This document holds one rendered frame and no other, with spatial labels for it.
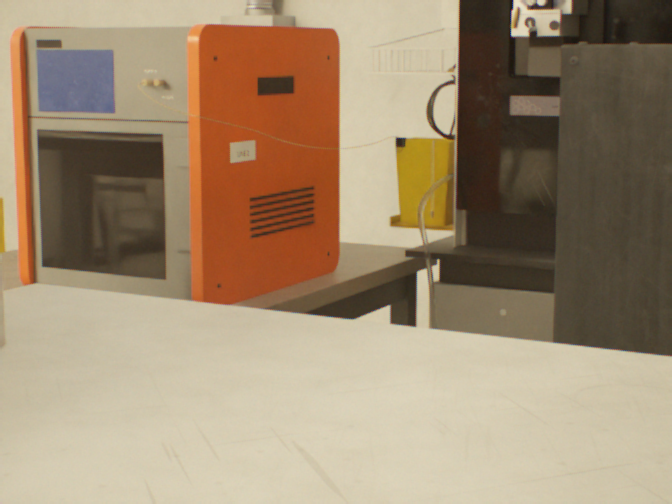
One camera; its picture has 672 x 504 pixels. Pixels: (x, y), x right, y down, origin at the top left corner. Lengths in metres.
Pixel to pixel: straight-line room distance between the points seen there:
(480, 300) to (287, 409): 1.55
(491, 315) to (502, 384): 1.47
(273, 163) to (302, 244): 0.17
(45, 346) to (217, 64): 1.05
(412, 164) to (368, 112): 1.30
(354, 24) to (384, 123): 0.30
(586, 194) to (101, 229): 0.94
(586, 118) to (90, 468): 0.74
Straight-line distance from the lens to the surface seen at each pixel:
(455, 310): 2.23
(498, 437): 0.64
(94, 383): 0.74
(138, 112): 1.89
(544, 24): 2.10
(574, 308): 1.24
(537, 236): 2.26
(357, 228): 3.67
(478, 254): 2.21
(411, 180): 2.34
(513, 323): 2.19
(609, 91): 1.20
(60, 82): 1.98
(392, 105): 3.59
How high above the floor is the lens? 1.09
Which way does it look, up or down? 9 degrees down
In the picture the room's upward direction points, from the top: straight up
